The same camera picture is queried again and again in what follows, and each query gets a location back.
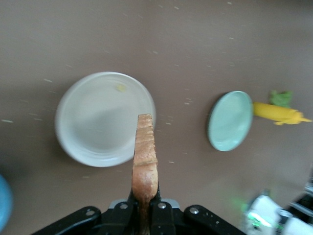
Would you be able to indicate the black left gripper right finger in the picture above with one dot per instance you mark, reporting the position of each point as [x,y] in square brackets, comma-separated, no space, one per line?
[166,220]

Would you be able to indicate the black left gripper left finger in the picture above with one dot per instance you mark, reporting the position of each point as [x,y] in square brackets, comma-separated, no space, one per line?
[122,218]

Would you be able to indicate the brown bread slice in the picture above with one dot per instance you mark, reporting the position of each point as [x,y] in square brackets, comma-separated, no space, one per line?
[145,156]

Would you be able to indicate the yellow mustard squeeze bottle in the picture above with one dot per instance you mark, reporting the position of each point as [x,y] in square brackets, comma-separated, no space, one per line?
[274,111]

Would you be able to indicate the green lettuce leaf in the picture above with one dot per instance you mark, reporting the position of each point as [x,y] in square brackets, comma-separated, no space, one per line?
[281,98]

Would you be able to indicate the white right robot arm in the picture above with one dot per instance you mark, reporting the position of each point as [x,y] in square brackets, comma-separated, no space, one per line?
[262,203]

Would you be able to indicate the beige plate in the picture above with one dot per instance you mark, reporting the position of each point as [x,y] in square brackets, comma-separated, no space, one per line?
[97,117]

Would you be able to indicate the blue plate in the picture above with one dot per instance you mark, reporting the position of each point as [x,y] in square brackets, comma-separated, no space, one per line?
[5,203]

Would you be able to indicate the mint green plate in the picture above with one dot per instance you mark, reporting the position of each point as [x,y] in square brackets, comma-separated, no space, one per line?
[230,120]

